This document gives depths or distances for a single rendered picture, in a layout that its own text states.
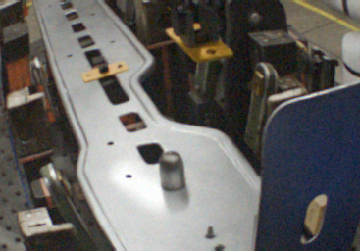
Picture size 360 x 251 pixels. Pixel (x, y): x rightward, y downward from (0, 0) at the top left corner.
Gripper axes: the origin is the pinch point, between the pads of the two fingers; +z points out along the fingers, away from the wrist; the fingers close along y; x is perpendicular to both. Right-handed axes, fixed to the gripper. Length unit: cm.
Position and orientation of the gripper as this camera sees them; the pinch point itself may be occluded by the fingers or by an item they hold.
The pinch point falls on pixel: (196, 22)
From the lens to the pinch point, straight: 63.4
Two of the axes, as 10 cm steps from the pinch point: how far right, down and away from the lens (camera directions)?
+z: 0.7, 8.4, 5.3
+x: 3.6, 4.8, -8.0
